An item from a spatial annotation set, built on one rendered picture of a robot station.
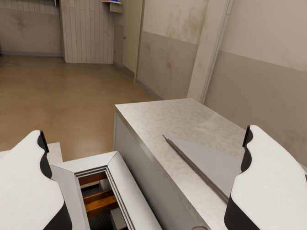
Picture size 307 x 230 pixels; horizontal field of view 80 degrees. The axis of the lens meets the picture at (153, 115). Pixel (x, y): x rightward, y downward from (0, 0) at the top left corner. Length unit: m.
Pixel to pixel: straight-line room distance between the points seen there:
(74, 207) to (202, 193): 0.48
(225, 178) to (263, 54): 1.88
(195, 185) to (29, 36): 7.15
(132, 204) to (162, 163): 0.22
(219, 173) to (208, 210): 0.16
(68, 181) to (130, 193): 0.28
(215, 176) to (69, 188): 0.59
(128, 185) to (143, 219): 0.17
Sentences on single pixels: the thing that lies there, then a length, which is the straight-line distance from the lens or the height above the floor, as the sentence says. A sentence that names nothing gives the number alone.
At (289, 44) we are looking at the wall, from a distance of 2.32.
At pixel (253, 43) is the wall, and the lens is 2.51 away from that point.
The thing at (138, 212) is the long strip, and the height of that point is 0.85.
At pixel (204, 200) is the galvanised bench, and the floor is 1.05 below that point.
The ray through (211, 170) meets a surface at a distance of 0.72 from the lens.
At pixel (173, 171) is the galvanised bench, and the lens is 0.70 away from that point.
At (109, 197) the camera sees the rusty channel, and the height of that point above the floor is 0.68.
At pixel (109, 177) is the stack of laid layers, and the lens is 0.95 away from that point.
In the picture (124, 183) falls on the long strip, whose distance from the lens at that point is 0.91.
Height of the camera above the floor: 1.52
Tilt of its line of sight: 27 degrees down
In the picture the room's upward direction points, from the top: 9 degrees clockwise
